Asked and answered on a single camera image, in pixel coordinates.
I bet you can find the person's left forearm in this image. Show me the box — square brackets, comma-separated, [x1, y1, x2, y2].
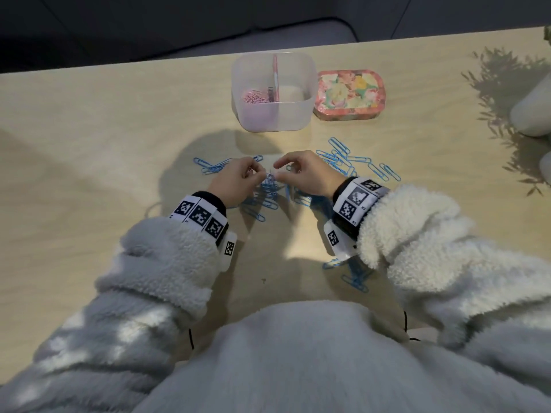
[0, 217, 229, 413]

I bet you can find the translucent divided plastic box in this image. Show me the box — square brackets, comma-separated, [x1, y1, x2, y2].
[231, 52, 314, 132]

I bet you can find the person's right forearm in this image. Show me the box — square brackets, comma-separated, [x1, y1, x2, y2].
[357, 184, 551, 383]

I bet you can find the heap of pink paper clips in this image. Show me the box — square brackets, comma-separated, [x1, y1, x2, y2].
[240, 88, 270, 104]

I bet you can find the left wrist marker band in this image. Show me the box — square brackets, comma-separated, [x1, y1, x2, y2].
[169, 192, 228, 246]

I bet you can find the wrist marker band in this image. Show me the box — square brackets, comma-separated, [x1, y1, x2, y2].
[332, 177, 390, 237]
[169, 192, 228, 246]

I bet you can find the person's right hand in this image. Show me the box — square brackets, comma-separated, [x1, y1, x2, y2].
[273, 150, 348, 199]

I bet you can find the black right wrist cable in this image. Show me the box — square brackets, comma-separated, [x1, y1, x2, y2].
[403, 311, 422, 342]

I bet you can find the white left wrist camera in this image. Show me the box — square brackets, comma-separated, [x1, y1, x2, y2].
[217, 231, 238, 271]

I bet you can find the grey high-back sofa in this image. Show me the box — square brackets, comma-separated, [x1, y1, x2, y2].
[0, 0, 551, 75]

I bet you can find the pink floral tin lid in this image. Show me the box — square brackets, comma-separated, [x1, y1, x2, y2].
[313, 69, 387, 121]

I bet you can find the person's left hand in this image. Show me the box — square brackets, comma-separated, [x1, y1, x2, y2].
[206, 157, 266, 208]

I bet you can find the person's white fleece torso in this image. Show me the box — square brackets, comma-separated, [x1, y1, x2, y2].
[137, 301, 551, 413]

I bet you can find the cluster of blue paper clips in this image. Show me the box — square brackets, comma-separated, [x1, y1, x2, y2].
[292, 137, 402, 293]
[193, 155, 293, 222]

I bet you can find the right wrist marker band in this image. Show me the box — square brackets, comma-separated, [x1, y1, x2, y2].
[332, 177, 390, 237]

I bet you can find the white marker tag device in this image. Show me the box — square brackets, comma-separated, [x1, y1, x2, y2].
[323, 219, 362, 259]

